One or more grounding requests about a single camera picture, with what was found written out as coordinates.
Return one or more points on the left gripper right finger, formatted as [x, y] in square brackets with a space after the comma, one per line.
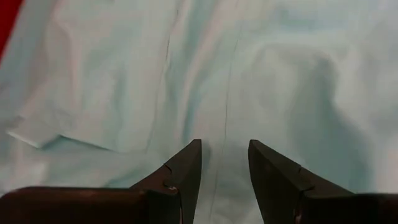
[273, 186]

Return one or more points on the red plastic laundry bin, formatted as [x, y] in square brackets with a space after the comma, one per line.
[6, 18]

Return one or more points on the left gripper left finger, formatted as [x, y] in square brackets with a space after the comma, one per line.
[177, 186]

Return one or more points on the light blue garment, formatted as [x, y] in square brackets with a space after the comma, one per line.
[124, 77]

